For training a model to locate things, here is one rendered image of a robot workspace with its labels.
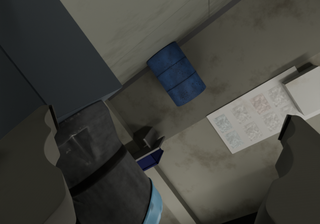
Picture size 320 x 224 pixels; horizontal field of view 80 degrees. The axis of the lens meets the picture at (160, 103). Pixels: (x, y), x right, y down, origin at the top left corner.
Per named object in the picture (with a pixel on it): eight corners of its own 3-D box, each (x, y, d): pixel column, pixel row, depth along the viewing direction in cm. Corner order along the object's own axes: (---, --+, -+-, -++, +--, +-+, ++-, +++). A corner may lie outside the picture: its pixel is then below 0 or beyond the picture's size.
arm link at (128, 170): (121, 146, 42) (157, 193, 43) (65, 192, 37) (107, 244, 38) (134, 150, 31) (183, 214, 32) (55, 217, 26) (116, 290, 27)
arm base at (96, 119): (68, 128, 43) (95, 163, 44) (-1, 169, 29) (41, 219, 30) (115, 92, 37) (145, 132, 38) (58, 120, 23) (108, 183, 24)
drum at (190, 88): (153, 60, 317) (181, 100, 325) (140, 66, 270) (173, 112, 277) (179, 39, 294) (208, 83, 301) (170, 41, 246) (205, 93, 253)
